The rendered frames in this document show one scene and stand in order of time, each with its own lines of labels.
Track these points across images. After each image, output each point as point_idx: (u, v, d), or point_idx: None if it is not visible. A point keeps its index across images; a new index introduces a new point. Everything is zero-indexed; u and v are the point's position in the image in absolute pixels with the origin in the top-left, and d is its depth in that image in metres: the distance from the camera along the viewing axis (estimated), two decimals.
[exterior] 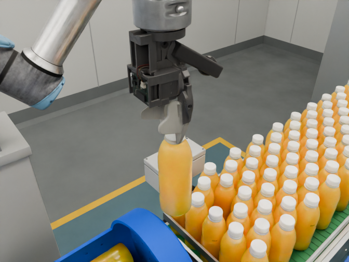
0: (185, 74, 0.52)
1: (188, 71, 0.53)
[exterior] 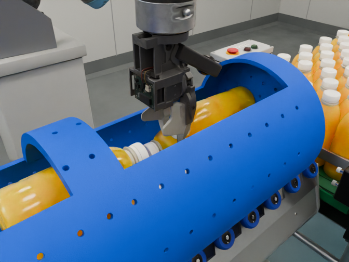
0: (188, 75, 0.52)
1: (190, 73, 0.53)
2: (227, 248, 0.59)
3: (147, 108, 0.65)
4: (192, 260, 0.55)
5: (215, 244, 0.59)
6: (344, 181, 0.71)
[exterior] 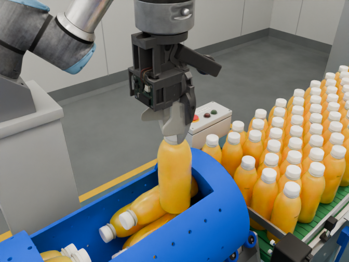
0: (187, 75, 0.52)
1: (190, 73, 0.53)
2: None
3: (103, 197, 0.77)
4: None
5: None
6: (274, 254, 0.82)
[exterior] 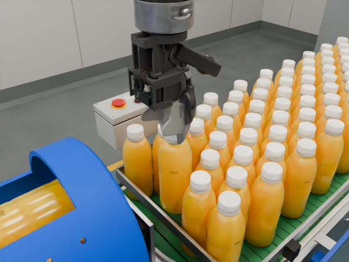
0: (187, 75, 0.52)
1: (190, 73, 0.53)
2: None
3: None
4: None
5: None
6: None
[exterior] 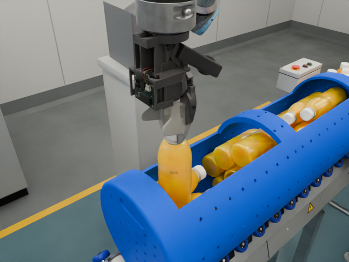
0: (188, 75, 0.52)
1: (191, 73, 0.53)
2: (316, 185, 1.03)
3: (267, 105, 1.11)
4: None
5: None
6: None
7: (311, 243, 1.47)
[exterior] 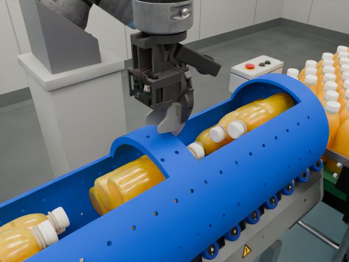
0: (187, 75, 0.52)
1: (189, 73, 0.53)
2: (254, 223, 0.78)
3: (192, 116, 0.85)
4: (231, 230, 0.74)
5: (245, 219, 0.78)
6: (343, 173, 0.90)
7: None
